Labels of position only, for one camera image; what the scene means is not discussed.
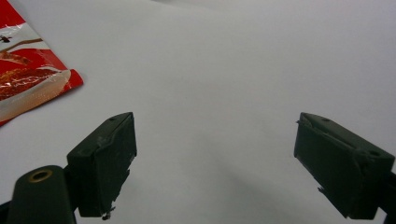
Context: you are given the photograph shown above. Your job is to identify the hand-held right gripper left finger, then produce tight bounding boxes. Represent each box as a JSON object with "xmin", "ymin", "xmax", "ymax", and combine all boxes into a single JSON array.
[{"xmin": 66, "ymin": 111, "xmax": 138, "ymax": 221}]

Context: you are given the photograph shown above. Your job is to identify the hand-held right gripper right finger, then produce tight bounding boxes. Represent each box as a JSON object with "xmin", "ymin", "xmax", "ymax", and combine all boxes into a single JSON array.
[{"xmin": 293, "ymin": 112, "xmax": 396, "ymax": 220}]

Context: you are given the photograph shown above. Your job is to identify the red snack packet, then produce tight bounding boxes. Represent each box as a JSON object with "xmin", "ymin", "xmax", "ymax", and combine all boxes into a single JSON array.
[{"xmin": 0, "ymin": 0, "xmax": 85, "ymax": 127}]

